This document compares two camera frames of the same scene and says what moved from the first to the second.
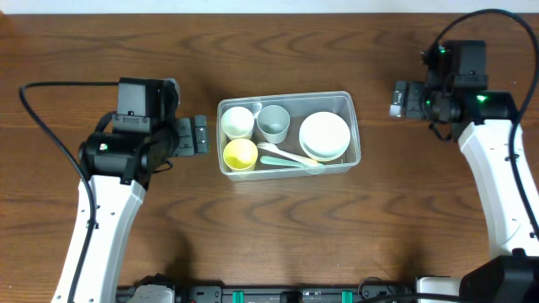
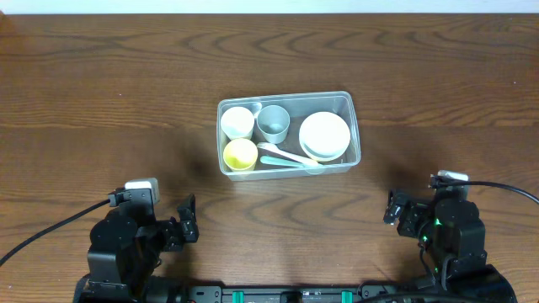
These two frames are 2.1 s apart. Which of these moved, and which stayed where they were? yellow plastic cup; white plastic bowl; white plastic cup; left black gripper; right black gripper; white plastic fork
Moved: left black gripper; right black gripper
Stayed: white plastic cup; yellow plastic cup; white plastic fork; white plastic bowl
